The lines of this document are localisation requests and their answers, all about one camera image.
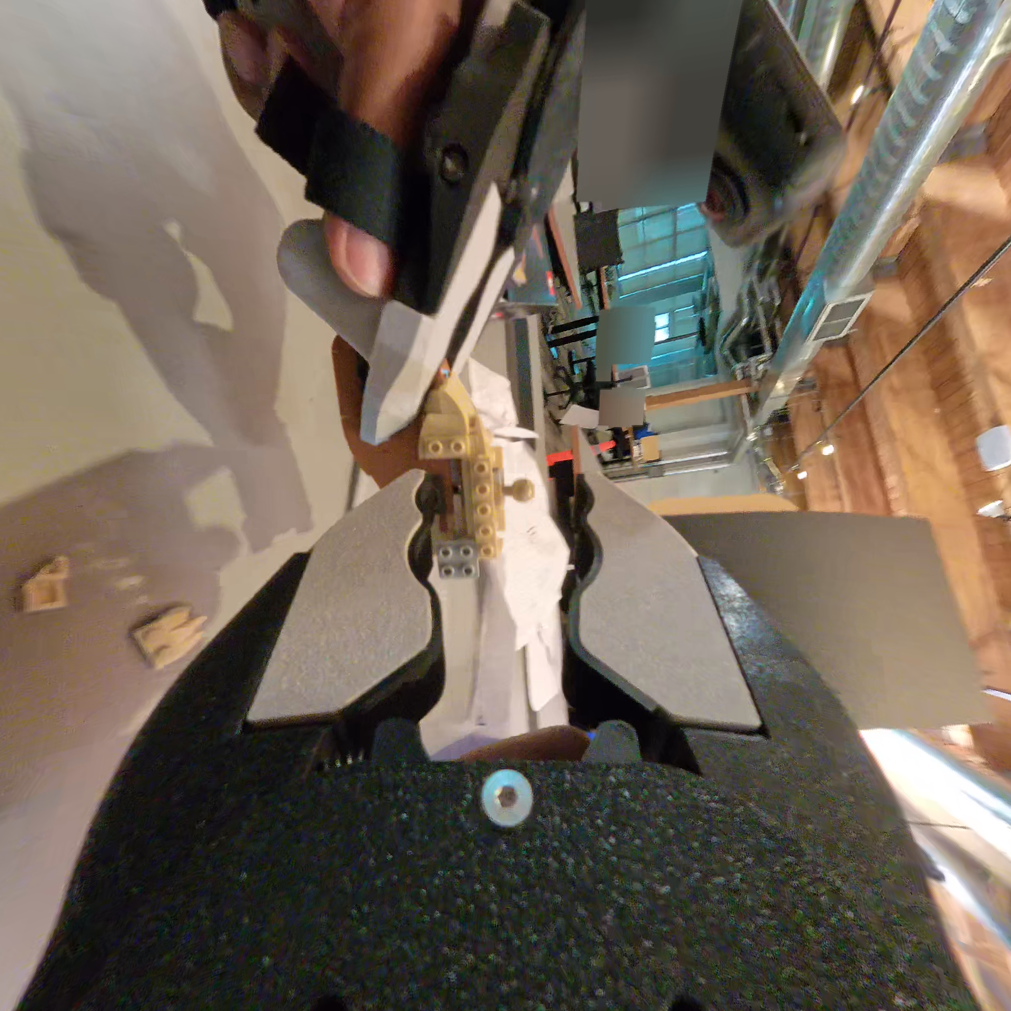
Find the tan claw brick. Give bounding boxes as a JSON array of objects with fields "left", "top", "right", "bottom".
[{"left": 128, "top": 602, "right": 210, "bottom": 672}]

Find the person's left hand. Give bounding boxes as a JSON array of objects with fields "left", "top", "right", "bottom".
[{"left": 217, "top": 0, "right": 484, "bottom": 299}]

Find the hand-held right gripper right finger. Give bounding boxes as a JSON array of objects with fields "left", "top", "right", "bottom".
[{"left": 563, "top": 472, "right": 765, "bottom": 731}]

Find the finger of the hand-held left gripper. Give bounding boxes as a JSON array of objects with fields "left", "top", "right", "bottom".
[{"left": 359, "top": 184, "right": 518, "bottom": 445}]

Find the large window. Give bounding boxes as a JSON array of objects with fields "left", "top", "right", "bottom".
[{"left": 616, "top": 204, "right": 720, "bottom": 380}]

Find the torn white paper bag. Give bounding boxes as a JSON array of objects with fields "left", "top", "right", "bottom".
[{"left": 438, "top": 359, "right": 571, "bottom": 731}]

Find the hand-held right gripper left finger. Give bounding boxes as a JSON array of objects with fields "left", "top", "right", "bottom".
[{"left": 245, "top": 470, "right": 445, "bottom": 726}]

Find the small tan wedge brick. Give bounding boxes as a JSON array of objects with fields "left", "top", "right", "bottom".
[{"left": 19, "top": 554, "right": 72, "bottom": 614}]

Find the tan and orange brick model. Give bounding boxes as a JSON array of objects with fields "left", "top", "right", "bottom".
[{"left": 332, "top": 335, "right": 537, "bottom": 587}]

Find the silver ventilation duct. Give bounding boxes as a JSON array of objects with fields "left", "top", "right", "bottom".
[
  {"left": 754, "top": 0, "right": 1011, "bottom": 415},
  {"left": 790, "top": 0, "right": 864, "bottom": 90}
]

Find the colourful picture box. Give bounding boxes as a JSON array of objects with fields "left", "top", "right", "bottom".
[{"left": 505, "top": 225, "right": 586, "bottom": 305}]

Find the small black monitor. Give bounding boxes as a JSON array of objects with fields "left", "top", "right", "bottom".
[{"left": 572, "top": 209, "right": 625, "bottom": 270}]

